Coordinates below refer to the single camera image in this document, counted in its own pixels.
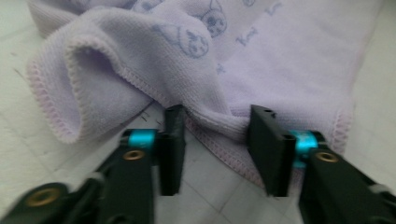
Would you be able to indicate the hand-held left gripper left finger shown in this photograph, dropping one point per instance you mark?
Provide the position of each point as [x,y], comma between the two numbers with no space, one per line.
[172,149]

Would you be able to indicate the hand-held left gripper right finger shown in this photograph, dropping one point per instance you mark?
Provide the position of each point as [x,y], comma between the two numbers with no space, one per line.
[271,149]

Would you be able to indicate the lilac printed towel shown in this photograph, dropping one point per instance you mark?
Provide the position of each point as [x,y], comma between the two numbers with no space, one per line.
[280,62]

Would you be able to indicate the white grid mat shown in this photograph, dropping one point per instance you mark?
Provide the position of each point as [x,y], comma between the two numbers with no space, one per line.
[18,155]

